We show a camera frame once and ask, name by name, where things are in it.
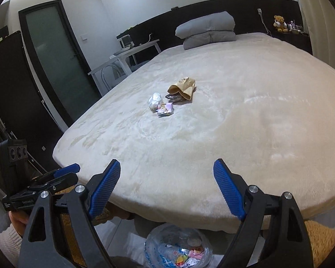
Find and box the clear plastic chair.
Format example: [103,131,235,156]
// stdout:
[100,64,123,90]

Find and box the small desk appliance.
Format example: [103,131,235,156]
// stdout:
[120,35,134,48]

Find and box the group of small bottles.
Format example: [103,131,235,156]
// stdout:
[287,19,305,35]

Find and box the clear plastic trash bag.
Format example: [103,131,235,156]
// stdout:
[144,223,213,268]

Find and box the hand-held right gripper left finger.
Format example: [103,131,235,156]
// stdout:
[18,159,121,268]

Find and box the brown paper bag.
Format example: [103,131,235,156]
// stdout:
[167,77,196,103]

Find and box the white desk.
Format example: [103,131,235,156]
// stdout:
[88,39,161,95]

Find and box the pink snack wrapper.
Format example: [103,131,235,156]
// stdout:
[157,102,174,118]

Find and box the large grey pillow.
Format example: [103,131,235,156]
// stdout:
[175,11,235,39]

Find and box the white charger with cable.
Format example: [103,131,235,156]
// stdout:
[257,8,272,37]

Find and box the flat grey pillow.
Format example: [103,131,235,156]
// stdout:
[183,31,237,51]

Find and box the frosted glass door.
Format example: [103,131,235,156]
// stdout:
[18,0,102,125]

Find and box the crumpled clear plastic film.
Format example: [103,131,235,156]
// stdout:
[148,92,164,113]

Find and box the person's left hand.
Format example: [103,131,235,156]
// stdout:
[9,209,31,238]

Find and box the cream curtain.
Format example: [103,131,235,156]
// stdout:
[292,0,335,79]

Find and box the person's left forearm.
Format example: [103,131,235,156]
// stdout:
[0,225,24,268]

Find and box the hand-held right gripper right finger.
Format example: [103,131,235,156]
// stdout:
[213,158,314,268]

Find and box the black headboard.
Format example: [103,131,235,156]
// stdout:
[117,0,313,56]

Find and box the cream plush bed blanket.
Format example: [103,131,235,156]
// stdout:
[52,32,335,233]

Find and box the black wardrobe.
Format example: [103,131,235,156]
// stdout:
[0,31,65,174]

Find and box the black nightstand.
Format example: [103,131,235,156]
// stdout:
[272,29,313,56]

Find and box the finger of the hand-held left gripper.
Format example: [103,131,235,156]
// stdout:
[31,163,81,185]
[29,172,79,194]

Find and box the brown teddy bear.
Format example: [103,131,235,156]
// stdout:
[273,15,289,32]

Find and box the yellow shaggy rug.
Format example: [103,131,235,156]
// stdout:
[56,198,335,268]

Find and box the dark foil wrapper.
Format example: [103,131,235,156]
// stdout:
[165,93,182,104]

